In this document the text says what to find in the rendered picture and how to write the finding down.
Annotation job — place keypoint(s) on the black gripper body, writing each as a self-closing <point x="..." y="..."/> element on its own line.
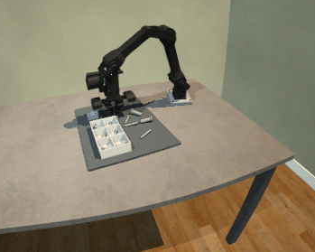
<point x="112" y="96"/>

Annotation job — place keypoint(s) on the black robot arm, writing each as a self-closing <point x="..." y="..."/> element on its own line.
<point x="115" y="59"/>

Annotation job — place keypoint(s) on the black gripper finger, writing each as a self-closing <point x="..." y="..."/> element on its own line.
<point x="118" y="106"/>
<point x="111" y="109"/>

